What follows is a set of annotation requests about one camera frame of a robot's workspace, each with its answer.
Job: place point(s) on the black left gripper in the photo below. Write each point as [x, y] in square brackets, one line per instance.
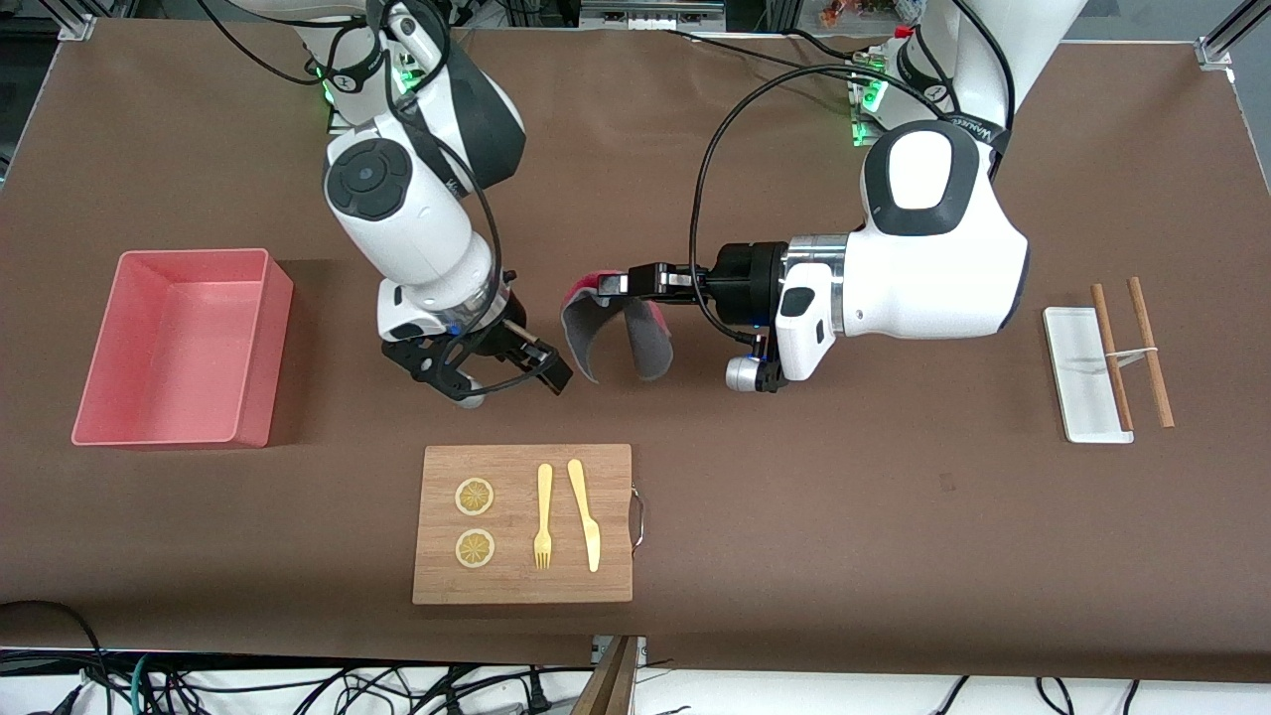
[747, 277]

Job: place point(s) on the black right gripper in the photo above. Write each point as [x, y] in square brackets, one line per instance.
[503, 343]

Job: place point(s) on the red and grey cloth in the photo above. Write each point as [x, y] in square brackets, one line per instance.
[579, 333]

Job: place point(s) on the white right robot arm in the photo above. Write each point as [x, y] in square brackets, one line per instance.
[417, 228]

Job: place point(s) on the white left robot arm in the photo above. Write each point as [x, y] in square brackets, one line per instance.
[933, 268]

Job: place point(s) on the yellow plastic fork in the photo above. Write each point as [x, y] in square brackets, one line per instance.
[544, 487]

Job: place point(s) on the lemon slice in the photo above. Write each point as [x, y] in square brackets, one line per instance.
[475, 549]
[475, 497]

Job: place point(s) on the yellow plastic knife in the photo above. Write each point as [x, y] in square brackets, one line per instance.
[591, 541]

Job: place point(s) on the wooden cutting board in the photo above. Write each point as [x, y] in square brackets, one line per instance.
[442, 576]

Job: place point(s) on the grey metal device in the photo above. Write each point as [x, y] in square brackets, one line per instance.
[645, 15]

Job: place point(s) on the pink plastic bin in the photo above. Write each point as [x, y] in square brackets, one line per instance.
[179, 348]

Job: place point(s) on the black power plug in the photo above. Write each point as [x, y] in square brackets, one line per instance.
[538, 695]

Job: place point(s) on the brown wooden beam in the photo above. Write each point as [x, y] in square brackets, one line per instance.
[611, 685]

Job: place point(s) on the colourful toy pile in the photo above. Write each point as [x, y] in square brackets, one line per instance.
[844, 10]

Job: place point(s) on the white rectangular tray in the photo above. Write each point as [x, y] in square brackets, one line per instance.
[1077, 357]

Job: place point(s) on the white rubber band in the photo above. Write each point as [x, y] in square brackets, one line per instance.
[1132, 353]

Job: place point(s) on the small metal bracket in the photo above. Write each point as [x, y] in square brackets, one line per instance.
[599, 650]

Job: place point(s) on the aluminium frame profile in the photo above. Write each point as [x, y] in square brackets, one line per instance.
[1216, 50]
[77, 22]

